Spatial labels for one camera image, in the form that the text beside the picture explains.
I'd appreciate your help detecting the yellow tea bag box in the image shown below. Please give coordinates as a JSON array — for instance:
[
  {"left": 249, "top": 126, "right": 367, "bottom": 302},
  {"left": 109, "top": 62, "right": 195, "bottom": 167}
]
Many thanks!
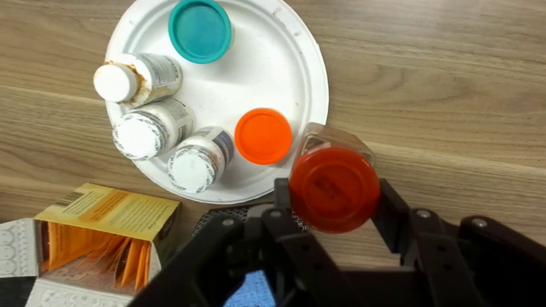
[{"left": 0, "top": 181, "right": 185, "bottom": 307}]

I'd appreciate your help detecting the white paper plate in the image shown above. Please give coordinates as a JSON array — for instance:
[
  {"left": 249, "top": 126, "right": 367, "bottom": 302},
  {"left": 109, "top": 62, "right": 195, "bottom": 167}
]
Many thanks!
[{"left": 103, "top": 0, "right": 331, "bottom": 208}]

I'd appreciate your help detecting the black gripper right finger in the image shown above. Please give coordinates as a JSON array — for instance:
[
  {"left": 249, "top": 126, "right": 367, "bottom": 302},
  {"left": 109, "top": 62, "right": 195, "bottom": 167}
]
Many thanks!
[{"left": 372, "top": 178, "right": 546, "bottom": 307}]

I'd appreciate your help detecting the pill bottle grey label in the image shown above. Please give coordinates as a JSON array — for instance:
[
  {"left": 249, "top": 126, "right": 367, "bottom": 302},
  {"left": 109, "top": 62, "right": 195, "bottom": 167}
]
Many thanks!
[{"left": 166, "top": 125, "right": 236, "bottom": 196}]

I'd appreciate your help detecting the orange lid spice jar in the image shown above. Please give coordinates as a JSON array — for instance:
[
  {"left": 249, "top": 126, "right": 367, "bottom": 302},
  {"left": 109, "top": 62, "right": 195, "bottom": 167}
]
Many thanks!
[{"left": 287, "top": 121, "right": 382, "bottom": 236}]

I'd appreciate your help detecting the blue sponge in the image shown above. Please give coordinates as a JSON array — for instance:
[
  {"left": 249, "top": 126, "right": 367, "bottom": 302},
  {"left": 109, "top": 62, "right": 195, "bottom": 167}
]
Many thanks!
[{"left": 225, "top": 268, "right": 278, "bottom": 307}]

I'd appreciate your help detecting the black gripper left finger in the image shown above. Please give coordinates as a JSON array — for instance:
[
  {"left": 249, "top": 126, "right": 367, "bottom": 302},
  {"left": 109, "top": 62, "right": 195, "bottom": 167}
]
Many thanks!
[{"left": 128, "top": 178, "right": 372, "bottom": 307}]

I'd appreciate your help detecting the pill bottle blue label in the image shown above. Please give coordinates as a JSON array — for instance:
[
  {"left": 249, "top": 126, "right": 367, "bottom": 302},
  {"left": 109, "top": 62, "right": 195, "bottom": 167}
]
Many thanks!
[{"left": 111, "top": 97, "right": 196, "bottom": 162}]

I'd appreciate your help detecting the orange lid dough tub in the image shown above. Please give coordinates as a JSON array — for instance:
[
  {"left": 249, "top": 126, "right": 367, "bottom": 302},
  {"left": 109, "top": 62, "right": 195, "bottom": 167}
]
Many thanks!
[{"left": 232, "top": 106, "right": 295, "bottom": 167}]

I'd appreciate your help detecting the teal lid dough tub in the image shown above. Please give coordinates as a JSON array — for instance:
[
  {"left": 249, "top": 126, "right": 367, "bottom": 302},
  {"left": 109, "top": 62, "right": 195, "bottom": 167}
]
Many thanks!
[{"left": 166, "top": 0, "right": 234, "bottom": 67}]

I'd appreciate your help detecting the pill bottle green label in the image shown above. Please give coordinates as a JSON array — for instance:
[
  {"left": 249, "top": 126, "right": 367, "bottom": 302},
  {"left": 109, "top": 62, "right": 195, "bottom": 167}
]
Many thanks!
[{"left": 92, "top": 51, "right": 185, "bottom": 109}]

